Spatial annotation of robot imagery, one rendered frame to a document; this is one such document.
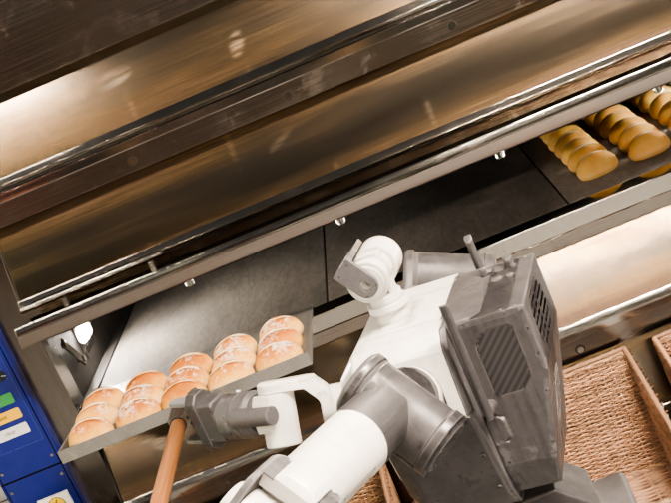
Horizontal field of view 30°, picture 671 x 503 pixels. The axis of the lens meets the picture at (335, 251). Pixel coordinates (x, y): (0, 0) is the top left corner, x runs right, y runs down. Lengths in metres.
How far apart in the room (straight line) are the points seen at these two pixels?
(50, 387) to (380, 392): 1.38
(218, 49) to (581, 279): 0.94
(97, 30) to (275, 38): 0.37
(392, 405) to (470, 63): 1.21
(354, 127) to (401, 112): 0.10
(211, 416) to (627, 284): 0.99
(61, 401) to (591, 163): 1.31
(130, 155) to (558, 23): 0.94
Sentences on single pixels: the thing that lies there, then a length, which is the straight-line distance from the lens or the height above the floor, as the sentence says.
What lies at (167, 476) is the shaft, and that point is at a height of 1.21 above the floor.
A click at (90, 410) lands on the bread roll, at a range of 2.69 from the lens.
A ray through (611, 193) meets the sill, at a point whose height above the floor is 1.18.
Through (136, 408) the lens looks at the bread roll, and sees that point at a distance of 2.58.
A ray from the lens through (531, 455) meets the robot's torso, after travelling 1.82.
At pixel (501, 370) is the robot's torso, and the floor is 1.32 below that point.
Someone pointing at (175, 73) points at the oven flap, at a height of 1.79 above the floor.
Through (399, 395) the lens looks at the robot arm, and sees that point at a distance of 1.63.
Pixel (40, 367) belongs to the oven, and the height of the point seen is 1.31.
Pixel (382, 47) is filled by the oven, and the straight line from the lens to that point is 2.65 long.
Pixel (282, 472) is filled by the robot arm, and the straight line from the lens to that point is 1.48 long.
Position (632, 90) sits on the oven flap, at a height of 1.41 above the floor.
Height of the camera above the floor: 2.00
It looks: 15 degrees down
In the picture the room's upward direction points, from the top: 24 degrees counter-clockwise
